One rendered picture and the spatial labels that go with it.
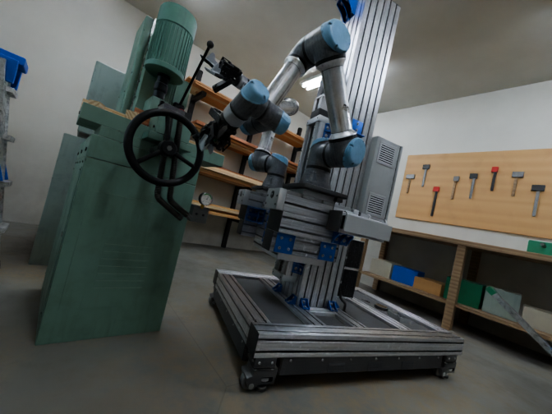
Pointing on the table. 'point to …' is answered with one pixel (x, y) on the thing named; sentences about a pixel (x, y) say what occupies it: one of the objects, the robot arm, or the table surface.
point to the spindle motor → (172, 43)
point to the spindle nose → (161, 85)
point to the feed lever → (194, 75)
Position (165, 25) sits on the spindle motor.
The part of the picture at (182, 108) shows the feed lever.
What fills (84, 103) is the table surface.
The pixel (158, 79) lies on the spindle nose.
